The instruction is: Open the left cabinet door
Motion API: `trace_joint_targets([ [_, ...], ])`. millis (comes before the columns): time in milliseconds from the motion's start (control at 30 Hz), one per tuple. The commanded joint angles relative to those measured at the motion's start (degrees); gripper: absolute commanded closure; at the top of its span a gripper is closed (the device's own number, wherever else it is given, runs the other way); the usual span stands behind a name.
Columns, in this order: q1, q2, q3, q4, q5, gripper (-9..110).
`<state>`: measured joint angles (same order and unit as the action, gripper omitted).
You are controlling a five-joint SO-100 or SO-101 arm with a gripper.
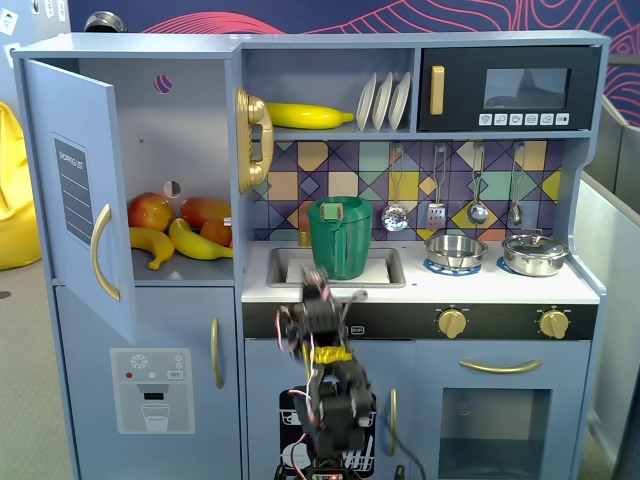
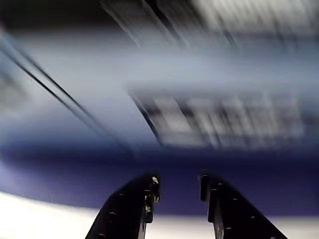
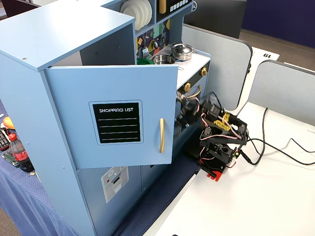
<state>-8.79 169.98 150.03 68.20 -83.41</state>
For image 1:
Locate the yellow tape band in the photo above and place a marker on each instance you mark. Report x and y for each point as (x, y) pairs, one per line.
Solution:
(332, 355)

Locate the white toy plate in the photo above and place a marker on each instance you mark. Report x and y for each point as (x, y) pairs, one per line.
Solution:
(382, 102)
(399, 102)
(365, 102)

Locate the grey partition panel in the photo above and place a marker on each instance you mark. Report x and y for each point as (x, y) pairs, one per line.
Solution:
(610, 225)

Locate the gold toy telephone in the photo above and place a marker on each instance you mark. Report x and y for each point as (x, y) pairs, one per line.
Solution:
(248, 150)

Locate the black microwave door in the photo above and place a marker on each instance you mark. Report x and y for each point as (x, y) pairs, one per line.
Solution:
(460, 60)

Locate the orange toy fruit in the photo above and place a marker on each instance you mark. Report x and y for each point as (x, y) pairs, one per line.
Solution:
(217, 234)

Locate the black shopping list chalkboard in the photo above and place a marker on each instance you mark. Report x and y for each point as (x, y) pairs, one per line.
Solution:
(74, 190)

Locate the grey toy sink basin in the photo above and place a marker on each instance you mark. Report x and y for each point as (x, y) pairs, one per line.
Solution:
(276, 270)

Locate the black round dome object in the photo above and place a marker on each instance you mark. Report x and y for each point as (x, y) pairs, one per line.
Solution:
(103, 22)

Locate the red yellow toy apple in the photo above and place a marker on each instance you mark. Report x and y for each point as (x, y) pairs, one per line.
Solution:
(150, 210)

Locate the metal ladle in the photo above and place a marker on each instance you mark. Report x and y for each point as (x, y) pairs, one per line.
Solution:
(477, 213)

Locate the blue toy kitchen unit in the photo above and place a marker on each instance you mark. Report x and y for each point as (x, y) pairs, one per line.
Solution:
(350, 42)

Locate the blue oven door with window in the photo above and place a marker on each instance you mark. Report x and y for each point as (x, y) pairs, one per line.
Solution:
(430, 380)

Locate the green plastic pitcher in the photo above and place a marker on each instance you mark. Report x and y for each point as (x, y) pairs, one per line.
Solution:
(342, 240)

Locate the blue door with ice dispenser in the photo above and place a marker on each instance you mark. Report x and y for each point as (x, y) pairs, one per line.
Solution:
(175, 325)

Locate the black control panel strip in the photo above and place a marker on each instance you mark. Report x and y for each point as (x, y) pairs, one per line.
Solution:
(400, 320)

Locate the steel bowl pot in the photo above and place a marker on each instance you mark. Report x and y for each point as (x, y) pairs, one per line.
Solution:
(455, 250)

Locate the metal skimmer spoon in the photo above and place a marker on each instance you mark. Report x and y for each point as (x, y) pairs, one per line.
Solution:
(395, 218)

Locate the gold stove knob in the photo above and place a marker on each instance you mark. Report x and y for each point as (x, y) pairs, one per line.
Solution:
(452, 324)
(553, 324)

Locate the yellow bean bag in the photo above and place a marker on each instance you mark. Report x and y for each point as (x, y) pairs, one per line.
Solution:
(17, 200)

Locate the red orange toy mango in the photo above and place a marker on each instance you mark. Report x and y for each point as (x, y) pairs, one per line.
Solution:
(205, 210)

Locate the white face poster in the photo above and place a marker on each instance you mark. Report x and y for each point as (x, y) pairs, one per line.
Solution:
(8, 21)

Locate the steel pot with lid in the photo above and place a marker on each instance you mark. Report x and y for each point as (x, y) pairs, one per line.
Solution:
(535, 255)

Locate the metal hanging spoon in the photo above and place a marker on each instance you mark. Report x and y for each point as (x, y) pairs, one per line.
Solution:
(515, 215)

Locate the metal slotted spatula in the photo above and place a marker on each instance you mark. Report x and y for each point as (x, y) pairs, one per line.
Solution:
(436, 215)

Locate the white wall paper note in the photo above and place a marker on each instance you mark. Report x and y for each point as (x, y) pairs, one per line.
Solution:
(56, 9)
(12, 54)

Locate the yellow toy banana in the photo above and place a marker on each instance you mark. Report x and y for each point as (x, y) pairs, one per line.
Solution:
(152, 242)
(305, 116)
(195, 245)

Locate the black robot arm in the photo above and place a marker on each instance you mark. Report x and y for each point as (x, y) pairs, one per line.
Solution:
(340, 410)

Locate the gold toy faucet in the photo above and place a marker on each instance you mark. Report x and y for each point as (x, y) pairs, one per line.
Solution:
(303, 237)

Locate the blue door with shopping list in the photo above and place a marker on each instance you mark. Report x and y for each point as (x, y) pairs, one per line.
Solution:
(40, 125)

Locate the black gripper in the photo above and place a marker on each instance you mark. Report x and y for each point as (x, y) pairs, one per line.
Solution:
(317, 288)

